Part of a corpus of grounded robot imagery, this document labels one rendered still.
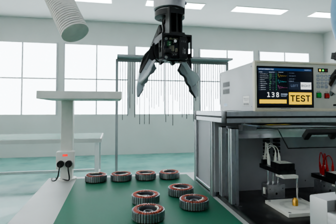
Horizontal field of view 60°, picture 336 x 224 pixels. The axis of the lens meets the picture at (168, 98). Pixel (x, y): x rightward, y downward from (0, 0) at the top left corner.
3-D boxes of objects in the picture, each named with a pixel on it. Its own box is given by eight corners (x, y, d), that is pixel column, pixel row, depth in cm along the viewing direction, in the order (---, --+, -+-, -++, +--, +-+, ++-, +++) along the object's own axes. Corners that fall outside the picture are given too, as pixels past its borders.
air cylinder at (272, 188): (285, 198, 116) (285, 184, 116) (268, 199, 115) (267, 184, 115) (278, 194, 121) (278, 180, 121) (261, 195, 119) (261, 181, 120)
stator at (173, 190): (178, 189, 135) (178, 181, 135) (198, 194, 128) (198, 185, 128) (162, 194, 127) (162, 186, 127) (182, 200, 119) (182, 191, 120)
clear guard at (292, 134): (357, 147, 91) (357, 127, 91) (288, 148, 87) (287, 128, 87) (293, 137, 123) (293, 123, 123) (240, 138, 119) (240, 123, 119)
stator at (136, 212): (133, 226, 93) (133, 214, 93) (130, 214, 104) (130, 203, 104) (167, 223, 95) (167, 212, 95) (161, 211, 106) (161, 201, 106)
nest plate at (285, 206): (329, 214, 98) (329, 211, 98) (288, 217, 95) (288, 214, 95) (300, 200, 112) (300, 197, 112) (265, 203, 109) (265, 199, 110)
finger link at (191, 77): (203, 97, 67) (182, 63, 66) (193, 98, 73) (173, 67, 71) (213, 89, 68) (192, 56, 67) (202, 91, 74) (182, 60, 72)
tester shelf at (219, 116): (377, 121, 123) (377, 111, 123) (225, 123, 110) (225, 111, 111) (308, 118, 166) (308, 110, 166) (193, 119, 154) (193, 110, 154)
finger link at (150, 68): (131, 87, 62) (155, 53, 64) (126, 89, 67) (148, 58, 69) (143, 96, 63) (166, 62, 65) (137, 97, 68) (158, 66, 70)
